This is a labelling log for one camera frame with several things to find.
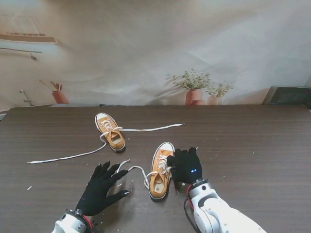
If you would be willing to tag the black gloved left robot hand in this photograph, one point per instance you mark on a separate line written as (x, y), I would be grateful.
(97, 194)

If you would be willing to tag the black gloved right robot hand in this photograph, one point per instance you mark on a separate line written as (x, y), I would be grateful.
(185, 167)

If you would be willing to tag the white shoelace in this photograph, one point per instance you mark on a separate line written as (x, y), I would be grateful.
(73, 157)
(138, 167)

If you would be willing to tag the printed kitchen backdrop cloth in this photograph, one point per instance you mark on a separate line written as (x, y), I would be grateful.
(145, 48)

